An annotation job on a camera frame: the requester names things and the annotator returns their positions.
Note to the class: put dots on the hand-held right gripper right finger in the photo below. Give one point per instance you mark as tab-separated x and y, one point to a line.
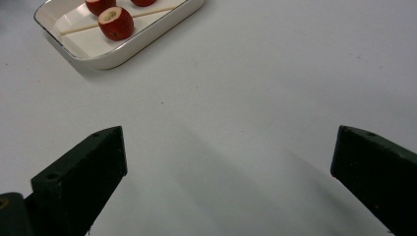
377	177

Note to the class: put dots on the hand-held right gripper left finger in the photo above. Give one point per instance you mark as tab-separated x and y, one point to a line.
82	177

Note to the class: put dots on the thin wooden skewer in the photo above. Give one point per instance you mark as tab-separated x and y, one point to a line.
78	29

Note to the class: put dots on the red hawthorn fruit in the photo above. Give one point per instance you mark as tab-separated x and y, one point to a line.
143	2
99	6
116	26

